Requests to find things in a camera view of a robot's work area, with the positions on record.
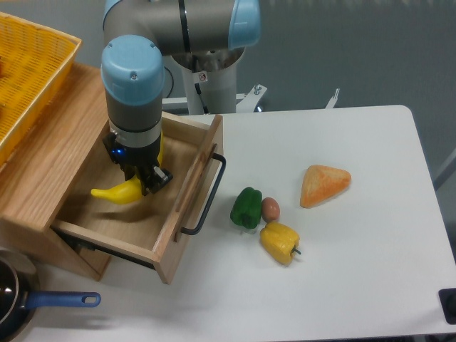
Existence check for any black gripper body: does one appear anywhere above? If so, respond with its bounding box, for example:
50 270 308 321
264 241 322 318
103 133 160 179

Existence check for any yellow banana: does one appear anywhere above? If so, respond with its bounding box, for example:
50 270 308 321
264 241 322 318
90 134 164 204

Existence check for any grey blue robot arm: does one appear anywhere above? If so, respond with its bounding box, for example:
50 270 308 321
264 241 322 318
100 1 261 197

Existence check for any open wooden top drawer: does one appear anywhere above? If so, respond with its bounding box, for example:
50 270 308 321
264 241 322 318
52 113 223 284

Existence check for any wooden drawer cabinet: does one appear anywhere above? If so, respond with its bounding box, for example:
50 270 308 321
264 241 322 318
1 63 110 281

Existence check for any green bell pepper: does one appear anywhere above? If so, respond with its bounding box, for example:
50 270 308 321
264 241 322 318
230 187 262 229

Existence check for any brown egg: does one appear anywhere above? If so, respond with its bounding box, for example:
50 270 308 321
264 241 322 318
261 197 281 222

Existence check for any yellow bell pepper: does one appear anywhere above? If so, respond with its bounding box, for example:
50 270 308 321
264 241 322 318
260 222 301 266

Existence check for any yellow plastic basket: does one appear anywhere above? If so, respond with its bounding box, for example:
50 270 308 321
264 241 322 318
1 12 82 164

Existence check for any orange triangular bread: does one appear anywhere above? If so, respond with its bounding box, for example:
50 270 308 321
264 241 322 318
300 165 352 209

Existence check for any black drawer handle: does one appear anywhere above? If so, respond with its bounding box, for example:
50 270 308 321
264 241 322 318
180 152 227 236

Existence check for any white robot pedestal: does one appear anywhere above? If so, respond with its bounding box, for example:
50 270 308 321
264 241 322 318
162 48 245 115

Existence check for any white metal base frame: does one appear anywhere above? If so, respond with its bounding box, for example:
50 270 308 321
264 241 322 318
162 84 340 115

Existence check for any black pan blue handle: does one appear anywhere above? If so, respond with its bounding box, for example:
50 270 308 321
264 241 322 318
1 249 101 341

